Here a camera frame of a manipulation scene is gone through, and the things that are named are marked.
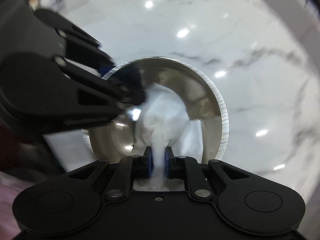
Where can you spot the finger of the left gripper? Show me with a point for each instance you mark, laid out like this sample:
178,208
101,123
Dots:
78,87
80,46

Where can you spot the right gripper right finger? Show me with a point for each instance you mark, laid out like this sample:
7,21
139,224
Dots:
189,171

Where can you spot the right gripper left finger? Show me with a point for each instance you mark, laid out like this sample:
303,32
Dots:
128,170

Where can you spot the white cloth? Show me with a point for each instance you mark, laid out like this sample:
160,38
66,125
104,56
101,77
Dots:
164,122

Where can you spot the blue stainless steel bowl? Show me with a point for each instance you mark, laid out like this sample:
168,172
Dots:
200,95

